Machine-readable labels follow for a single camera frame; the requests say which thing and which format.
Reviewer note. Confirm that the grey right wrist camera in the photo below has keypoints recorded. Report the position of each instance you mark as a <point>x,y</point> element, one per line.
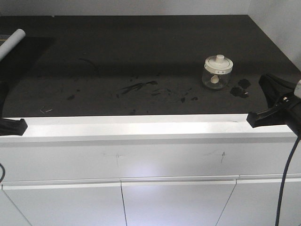
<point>297,90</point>

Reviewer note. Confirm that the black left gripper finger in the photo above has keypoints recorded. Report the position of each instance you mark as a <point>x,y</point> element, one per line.
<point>12,127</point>

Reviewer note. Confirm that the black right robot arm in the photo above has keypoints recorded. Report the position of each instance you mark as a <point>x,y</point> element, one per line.
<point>284,104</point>

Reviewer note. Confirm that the glass jar with cream lid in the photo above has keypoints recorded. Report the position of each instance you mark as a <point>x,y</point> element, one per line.
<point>217,71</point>

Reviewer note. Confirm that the white rolled paper tube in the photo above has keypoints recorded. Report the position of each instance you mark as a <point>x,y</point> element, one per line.
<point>8,42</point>

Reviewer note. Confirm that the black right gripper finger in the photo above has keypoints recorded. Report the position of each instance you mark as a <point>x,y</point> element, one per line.
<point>275,89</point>
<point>280,114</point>

